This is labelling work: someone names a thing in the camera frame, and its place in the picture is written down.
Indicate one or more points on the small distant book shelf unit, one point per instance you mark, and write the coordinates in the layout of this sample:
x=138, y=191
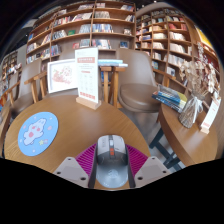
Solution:
x=10, y=63

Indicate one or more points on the curved wooden book shelf unit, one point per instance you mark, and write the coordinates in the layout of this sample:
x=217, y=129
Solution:
x=170, y=38

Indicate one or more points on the brown armchair with wooden arms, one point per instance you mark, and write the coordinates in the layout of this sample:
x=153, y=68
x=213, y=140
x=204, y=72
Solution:
x=25, y=83
x=136, y=86

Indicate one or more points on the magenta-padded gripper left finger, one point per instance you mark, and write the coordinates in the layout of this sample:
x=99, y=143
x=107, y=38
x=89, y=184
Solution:
x=85, y=163

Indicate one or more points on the glass vase with dried flowers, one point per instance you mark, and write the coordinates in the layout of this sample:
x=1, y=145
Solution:
x=190, y=111

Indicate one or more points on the white framed picture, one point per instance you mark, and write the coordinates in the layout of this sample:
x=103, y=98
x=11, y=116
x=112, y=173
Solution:
x=61, y=76

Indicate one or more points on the stack of pale books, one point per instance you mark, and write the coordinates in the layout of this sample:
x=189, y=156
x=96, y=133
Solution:
x=111, y=62

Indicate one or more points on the stack of dark books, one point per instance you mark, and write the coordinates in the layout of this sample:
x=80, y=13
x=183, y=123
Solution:
x=170, y=98

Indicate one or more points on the small white sign stand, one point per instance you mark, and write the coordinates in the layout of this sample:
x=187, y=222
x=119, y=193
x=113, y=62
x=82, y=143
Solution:
x=210, y=116

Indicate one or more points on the round blue mouse pad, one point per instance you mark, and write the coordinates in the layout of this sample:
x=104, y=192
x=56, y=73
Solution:
x=37, y=134

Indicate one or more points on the round wooden side table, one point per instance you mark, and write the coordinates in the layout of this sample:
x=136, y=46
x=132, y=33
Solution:
x=190, y=143

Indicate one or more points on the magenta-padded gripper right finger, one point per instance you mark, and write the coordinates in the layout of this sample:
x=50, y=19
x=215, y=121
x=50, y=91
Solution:
x=138, y=163

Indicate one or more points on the wooden table with vase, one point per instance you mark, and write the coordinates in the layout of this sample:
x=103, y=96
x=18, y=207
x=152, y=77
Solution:
x=4, y=125

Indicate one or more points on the grey computer mouse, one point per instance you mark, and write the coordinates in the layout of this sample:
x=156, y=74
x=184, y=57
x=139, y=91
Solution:
x=111, y=166

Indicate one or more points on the white sign in wooden base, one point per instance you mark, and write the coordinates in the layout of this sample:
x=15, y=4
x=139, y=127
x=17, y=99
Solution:
x=87, y=76

